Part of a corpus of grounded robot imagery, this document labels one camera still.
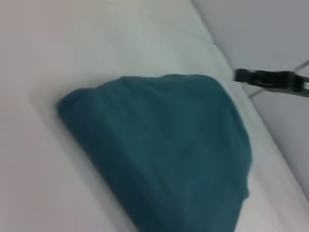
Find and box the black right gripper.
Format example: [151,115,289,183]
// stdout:
[233,68,309,99]

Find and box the teal blue shirt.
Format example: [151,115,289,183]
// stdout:
[56,73,253,232]

